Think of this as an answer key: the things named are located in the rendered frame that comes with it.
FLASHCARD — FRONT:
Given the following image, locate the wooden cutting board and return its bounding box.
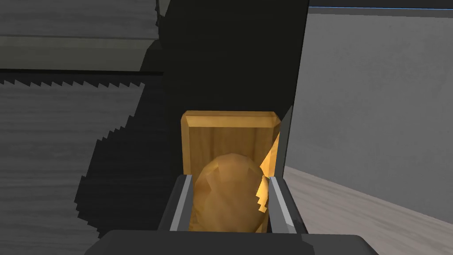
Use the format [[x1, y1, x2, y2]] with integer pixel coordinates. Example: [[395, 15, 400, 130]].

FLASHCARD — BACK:
[[180, 110, 282, 233]]

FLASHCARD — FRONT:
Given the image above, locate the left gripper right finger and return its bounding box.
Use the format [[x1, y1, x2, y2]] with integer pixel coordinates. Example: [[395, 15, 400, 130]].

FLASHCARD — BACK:
[[267, 176, 308, 235]]

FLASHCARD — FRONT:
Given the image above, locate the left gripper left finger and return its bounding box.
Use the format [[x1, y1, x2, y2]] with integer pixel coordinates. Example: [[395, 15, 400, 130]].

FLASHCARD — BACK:
[[157, 174, 194, 232]]

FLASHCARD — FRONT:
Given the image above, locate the brown potato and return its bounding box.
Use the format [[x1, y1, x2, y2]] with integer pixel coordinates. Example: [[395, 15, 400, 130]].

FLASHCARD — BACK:
[[193, 153, 270, 234]]

